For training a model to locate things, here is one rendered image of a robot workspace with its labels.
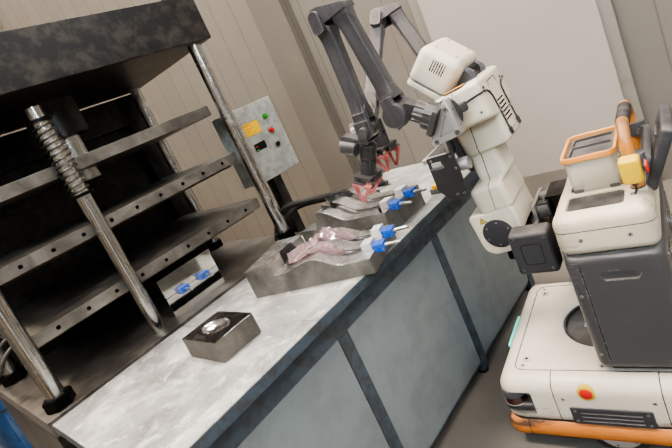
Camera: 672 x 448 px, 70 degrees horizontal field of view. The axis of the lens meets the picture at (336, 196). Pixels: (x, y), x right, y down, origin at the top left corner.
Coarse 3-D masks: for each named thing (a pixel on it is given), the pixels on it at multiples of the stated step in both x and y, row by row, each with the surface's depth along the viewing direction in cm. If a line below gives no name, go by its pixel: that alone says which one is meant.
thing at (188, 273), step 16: (192, 256) 214; (208, 256) 216; (160, 272) 211; (176, 272) 204; (192, 272) 209; (160, 288) 198; (176, 288) 203; (208, 288) 213; (128, 304) 231; (160, 304) 206; (176, 304) 202; (192, 304) 207
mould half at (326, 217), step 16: (384, 192) 210; (352, 208) 203; (400, 208) 187; (416, 208) 195; (320, 224) 205; (336, 224) 199; (352, 224) 193; (368, 224) 188; (384, 224) 183; (400, 224) 186
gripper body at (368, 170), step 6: (360, 162) 163; (366, 162) 162; (372, 162) 162; (360, 168) 164; (366, 168) 162; (372, 168) 163; (378, 168) 169; (360, 174) 164; (366, 174) 163; (372, 174) 164; (366, 180) 162
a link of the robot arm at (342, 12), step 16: (336, 16) 145; (352, 16) 145; (352, 32) 145; (352, 48) 148; (368, 48) 145; (368, 64) 147; (384, 80) 147; (384, 96) 148; (400, 96) 151; (384, 112) 148; (400, 112) 145
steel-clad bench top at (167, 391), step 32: (416, 224) 182; (320, 288) 163; (192, 320) 186; (256, 320) 160; (288, 320) 150; (160, 352) 169; (256, 352) 139; (128, 384) 155; (160, 384) 145; (192, 384) 137; (224, 384) 129; (64, 416) 153; (96, 416) 143; (128, 416) 135; (160, 416) 128; (192, 416) 121
